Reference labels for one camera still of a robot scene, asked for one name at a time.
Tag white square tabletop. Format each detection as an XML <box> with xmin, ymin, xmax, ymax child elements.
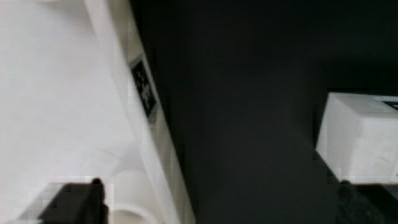
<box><xmin>0</xmin><ymin>0</ymin><xmax>198</xmax><ymax>224</ymax></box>

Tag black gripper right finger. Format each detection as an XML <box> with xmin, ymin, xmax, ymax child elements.
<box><xmin>334</xmin><ymin>180</ymin><xmax>398</xmax><ymax>224</ymax></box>

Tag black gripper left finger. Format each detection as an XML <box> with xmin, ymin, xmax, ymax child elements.
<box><xmin>39</xmin><ymin>178</ymin><xmax>109</xmax><ymax>224</ymax></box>

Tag white table leg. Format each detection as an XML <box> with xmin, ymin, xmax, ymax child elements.
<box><xmin>317</xmin><ymin>93</ymin><xmax>398</xmax><ymax>185</ymax></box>

